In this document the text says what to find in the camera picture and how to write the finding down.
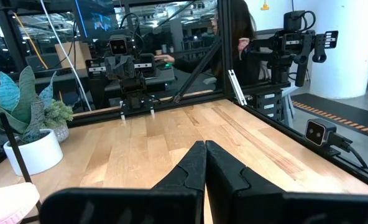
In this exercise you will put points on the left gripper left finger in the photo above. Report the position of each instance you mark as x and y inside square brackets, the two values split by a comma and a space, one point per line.
[125, 205]

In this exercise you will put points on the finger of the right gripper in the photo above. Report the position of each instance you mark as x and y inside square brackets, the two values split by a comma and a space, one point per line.
[112, 68]
[127, 68]

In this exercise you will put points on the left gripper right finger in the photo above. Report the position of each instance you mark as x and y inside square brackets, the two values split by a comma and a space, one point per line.
[249, 199]

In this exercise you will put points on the pink slide sandal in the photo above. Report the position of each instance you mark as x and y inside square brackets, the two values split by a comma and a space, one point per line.
[7, 202]

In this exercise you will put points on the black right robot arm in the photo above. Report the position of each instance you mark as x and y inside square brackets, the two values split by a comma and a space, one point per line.
[132, 90]

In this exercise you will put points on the person's hand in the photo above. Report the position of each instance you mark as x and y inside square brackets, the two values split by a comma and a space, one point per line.
[164, 58]

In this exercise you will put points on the cardboard box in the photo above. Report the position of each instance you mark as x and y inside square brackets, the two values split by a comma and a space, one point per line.
[69, 54]

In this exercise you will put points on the monitor with blue screen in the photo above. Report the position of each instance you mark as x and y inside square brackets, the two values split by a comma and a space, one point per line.
[100, 21]

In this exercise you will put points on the bushy green plant patterned pot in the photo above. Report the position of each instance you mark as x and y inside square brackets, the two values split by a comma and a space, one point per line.
[58, 113]

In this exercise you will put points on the person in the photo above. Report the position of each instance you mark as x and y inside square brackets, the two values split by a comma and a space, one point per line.
[237, 28]

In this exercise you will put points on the snake plant white pot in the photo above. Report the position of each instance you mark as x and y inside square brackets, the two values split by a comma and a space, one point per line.
[34, 155]

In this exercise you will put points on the black floor mat orange stripes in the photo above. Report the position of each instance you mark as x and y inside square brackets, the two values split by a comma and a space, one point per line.
[336, 112]

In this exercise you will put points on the yellow hanging tag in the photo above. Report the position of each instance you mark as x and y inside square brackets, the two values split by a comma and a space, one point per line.
[264, 5]

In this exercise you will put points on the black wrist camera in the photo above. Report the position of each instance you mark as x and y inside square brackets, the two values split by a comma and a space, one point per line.
[118, 46]

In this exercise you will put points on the black aluminium table frame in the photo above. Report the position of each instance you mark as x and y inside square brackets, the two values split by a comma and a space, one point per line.
[226, 46]

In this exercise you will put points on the silver metal bracket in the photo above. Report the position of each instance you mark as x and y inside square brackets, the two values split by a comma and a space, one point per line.
[237, 88]

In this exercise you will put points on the black depth camera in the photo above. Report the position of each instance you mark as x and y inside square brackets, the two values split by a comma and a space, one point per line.
[317, 132]

